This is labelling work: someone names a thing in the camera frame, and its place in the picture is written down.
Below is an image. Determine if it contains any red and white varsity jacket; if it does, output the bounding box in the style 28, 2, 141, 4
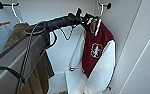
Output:
69, 16, 117, 94

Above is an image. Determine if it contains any white wardrobe door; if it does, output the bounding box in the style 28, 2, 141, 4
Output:
119, 19, 150, 94

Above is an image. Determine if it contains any white wardrobe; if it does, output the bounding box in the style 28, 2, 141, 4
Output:
0, 0, 150, 94

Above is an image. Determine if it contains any dark olive jacket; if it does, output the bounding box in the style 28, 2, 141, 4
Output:
2, 22, 56, 94

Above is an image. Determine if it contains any thin black cable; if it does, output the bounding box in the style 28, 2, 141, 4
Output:
15, 21, 59, 94
59, 25, 76, 42

